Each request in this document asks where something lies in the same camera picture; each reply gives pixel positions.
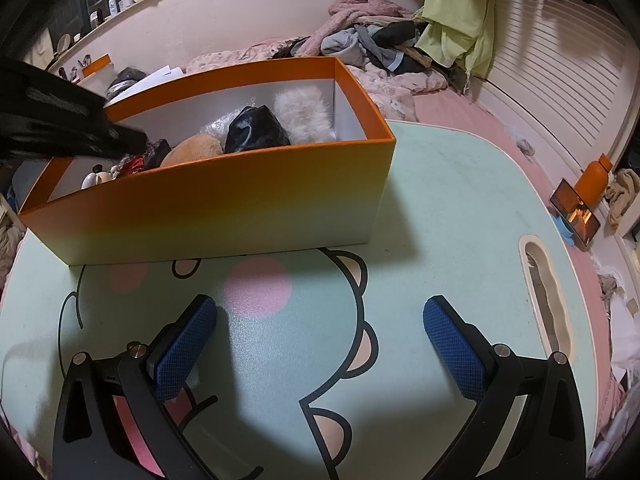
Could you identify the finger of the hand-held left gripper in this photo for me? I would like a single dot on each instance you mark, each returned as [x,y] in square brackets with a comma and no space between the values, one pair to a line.
[45,90]
[100,140]

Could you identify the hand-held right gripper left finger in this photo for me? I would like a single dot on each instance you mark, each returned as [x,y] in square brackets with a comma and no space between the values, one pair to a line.
[185,350]

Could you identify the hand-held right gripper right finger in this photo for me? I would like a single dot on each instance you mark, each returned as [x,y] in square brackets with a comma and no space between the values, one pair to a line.
[455,350]

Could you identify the black packet with red mark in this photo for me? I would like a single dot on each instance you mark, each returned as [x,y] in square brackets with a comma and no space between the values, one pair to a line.
[157,152]

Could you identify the orange cardboard box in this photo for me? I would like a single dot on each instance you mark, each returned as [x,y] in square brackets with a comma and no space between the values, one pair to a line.
[225,200]

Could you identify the small round mirror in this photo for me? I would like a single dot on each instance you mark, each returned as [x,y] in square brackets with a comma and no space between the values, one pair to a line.
[63,44]

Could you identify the small orange box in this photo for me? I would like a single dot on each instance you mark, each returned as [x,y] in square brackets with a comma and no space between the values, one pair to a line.
[97,66]

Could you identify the black and silver bag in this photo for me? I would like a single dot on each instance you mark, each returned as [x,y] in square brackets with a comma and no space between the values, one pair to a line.
[125,82]

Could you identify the white paper roll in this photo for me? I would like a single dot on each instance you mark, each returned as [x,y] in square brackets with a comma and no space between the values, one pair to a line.
[160,77]

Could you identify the tan round plush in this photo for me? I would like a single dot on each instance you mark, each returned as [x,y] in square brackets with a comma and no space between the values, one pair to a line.
[195,150]

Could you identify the white and green bottle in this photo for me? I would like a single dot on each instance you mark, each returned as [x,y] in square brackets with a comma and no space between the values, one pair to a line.
[113,6]

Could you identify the clear plastic bag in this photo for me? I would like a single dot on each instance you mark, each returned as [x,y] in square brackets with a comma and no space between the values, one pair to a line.
[217,125]

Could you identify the white jar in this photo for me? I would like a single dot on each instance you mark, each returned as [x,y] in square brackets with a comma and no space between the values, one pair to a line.
[127,3]

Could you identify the beige fuzzy rug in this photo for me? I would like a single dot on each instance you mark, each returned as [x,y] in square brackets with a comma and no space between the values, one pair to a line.
[10,250]

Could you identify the black glossy bag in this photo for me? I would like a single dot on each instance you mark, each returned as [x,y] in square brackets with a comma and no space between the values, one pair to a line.
[255,130]

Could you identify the blue phone stand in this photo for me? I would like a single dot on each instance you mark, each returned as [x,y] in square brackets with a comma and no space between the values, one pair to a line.
[564,227]

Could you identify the phone with lit screen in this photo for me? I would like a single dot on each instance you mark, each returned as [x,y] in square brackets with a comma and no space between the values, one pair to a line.
[575,210]

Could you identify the white fluffy pouch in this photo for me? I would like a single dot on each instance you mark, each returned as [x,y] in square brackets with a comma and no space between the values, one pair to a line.
[305,115]

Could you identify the orange bottle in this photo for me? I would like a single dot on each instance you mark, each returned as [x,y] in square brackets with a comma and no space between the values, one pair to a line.
[592,180]

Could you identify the beige crumpled cloth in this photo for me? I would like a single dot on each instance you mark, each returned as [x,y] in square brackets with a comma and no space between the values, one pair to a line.
[622,195]

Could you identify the grey garment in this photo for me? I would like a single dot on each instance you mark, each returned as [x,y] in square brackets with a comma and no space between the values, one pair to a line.
[345,45]

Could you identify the pink floral blanket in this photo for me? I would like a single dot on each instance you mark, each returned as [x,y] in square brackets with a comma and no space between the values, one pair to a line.
[390,85]

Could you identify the pink fuzzy garment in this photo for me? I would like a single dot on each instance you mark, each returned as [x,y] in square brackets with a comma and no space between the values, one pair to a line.
[365,10]

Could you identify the white slatted panel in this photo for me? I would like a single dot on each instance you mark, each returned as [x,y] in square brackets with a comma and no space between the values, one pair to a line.
[560,50]

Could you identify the black garment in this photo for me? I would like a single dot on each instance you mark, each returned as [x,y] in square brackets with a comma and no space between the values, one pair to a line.
[400,32]

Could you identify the light green garment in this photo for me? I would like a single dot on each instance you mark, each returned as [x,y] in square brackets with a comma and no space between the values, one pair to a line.
[455,15]

